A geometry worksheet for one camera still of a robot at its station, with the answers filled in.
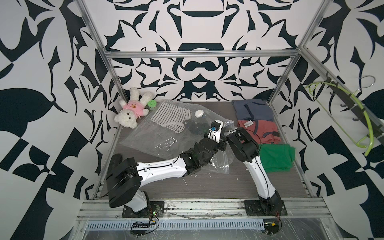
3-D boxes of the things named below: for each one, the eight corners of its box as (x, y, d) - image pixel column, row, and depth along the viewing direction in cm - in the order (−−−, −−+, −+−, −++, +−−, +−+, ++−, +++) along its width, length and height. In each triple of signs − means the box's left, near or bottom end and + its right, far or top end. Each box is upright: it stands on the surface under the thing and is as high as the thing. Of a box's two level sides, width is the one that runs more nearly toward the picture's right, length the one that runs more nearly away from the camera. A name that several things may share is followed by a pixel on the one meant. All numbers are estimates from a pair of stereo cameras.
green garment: (265, 172, 89) (267, 170, 86) (257, 145, 99) (258, 143, 97) (302, 172, 89) (304, 170, 86) (290, 145, 99) (292, 143, 97)
